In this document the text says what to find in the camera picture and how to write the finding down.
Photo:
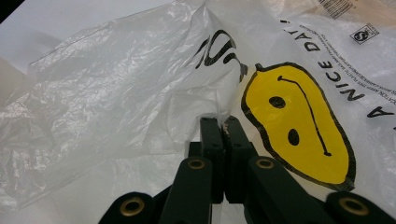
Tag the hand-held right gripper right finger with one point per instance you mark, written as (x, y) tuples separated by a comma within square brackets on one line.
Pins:
[(238, 149)]

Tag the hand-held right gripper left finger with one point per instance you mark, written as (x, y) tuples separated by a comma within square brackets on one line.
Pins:
[(211, 146)]

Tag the clear smiley plastic bag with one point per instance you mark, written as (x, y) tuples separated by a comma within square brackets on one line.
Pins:
[(130, 102)]

